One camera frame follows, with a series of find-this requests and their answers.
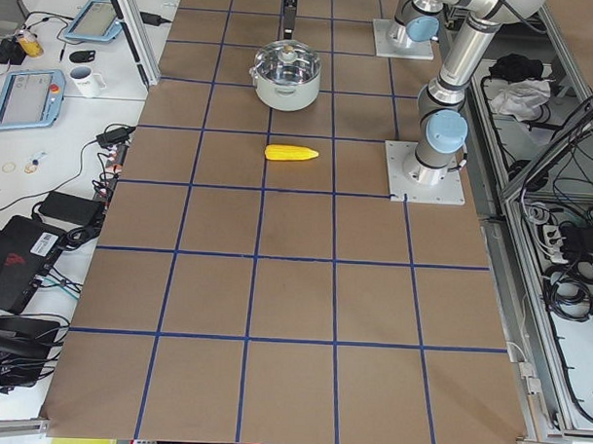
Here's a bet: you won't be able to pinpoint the black power brick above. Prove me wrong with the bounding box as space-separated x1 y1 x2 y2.
38 191 104 226

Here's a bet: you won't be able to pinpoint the blue teach pendant near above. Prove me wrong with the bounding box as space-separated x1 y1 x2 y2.
0 69 65 130

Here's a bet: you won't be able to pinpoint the black laptop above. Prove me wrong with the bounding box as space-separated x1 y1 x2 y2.
0 215 65 315

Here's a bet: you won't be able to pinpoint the blue teach pendant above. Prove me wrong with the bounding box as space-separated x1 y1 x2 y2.
0 69 65 130
63 0 122 43

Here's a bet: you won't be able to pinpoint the yellow corn cob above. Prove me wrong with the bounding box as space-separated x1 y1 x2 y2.
264 144 319 162

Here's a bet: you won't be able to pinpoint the black computer mouse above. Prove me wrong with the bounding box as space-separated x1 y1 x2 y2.
68 50 95 63

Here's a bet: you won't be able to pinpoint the white electric cooking pot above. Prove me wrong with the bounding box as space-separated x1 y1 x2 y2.
249 67 321 112

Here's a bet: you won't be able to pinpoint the coiled black cables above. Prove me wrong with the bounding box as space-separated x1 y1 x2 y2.
540 259 593 324

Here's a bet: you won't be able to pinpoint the yellow bottle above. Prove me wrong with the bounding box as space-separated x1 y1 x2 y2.
17 32 44 58

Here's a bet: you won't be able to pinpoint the glass pot lid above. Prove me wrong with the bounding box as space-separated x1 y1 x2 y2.
250 39 321 86

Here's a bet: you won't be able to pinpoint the white mug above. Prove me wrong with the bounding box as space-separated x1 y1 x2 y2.
70 65 107 98

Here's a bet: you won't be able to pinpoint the black cloth bundle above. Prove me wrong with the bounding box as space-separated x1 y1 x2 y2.
489 54 543 83

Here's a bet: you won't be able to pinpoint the aluminium frame post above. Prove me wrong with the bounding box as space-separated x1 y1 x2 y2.
110 0 161 90

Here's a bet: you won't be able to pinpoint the black power adapter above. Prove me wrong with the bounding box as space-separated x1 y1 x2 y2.
95 127 135 148

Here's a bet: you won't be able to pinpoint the white crumpled cloth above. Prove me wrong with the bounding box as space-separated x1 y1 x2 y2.
490 80 551 122

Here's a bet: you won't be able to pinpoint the blue teach pendant far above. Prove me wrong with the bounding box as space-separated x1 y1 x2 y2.
63 0 122 43

